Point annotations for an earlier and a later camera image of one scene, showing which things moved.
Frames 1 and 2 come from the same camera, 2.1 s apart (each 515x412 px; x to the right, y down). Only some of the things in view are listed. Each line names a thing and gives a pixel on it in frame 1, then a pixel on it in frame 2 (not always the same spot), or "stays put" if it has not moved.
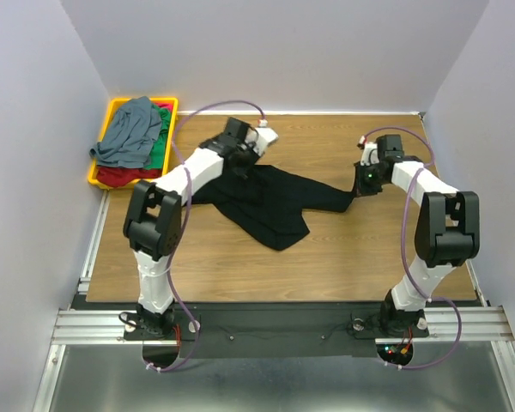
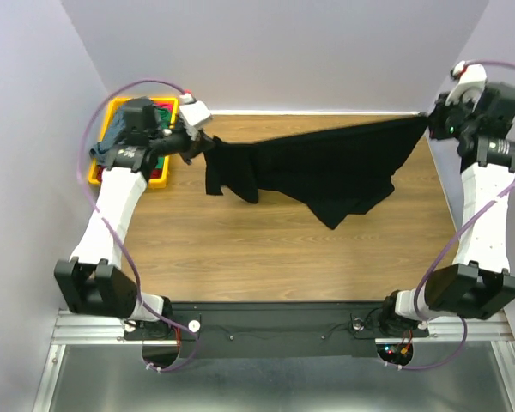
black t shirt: (267, 200) to (338, 173)
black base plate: (269, 330) stays put
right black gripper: (362, 189) to (435, 122)
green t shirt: (158, 154) stays put
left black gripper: (241, 170) to (197, 146)
